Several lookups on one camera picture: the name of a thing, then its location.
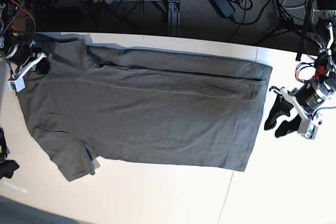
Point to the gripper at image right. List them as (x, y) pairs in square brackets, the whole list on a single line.
[(305, 100)]

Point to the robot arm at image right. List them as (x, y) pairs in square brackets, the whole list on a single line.
[(316, 50)]

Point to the black cloth pile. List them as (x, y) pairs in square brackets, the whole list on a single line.
[(8, 166)]

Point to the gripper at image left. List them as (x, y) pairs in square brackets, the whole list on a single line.
[(22, 58)]

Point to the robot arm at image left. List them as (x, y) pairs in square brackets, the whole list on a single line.
[(10, 11)]

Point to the aluminium table leg profile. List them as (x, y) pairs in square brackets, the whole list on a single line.
[(173, 17)]

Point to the white camera box, right gripper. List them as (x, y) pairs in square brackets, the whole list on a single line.
[(16, 85)]

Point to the black tripod stand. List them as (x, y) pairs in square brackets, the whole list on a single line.
[(286, 16)]

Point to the grey-green T-shirt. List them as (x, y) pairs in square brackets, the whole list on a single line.
[(142, 106)]

